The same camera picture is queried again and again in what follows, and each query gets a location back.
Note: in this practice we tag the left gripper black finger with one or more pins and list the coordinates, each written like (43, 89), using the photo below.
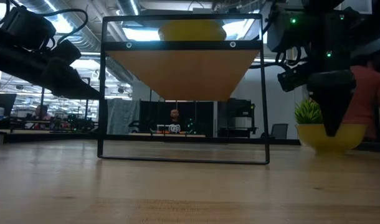
(71, 84)

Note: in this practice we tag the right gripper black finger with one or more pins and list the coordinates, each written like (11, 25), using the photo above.
(331, 102)

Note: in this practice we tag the terrazzo-patterned mini bowl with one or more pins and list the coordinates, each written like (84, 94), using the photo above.
(192, 31)
(311, 137)

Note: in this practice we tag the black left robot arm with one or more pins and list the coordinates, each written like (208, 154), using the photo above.
(0, 53)

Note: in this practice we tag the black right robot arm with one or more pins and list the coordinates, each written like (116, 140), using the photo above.
(317, 21)

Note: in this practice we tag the small green potted plant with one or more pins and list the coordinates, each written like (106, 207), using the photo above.
(306, 113)

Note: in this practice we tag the person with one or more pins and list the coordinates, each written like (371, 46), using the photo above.
(174, 114)
(40, 112)
(370, 93)

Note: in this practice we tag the grey office chair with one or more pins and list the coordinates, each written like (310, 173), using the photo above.
(279, 130)

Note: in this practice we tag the grey hanging cloth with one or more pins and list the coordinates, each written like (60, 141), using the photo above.
(123, 115)

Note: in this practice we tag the black partition panel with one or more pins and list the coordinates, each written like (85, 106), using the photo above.
(152, 115)

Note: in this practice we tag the black cabinet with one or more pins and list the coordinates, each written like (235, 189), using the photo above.
(236, 109)

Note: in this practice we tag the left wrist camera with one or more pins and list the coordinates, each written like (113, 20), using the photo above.
(28, 28)

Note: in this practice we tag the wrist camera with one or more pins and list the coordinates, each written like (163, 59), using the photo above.
(28, 28)
(291, 77)

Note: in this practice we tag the silver ceiling duct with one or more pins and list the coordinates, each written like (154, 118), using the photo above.
(88, 42)

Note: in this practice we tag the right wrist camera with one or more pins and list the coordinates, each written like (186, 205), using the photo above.
(291, 77)

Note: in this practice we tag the black aluminium table frame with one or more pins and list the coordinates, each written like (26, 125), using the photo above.
(53, 137)

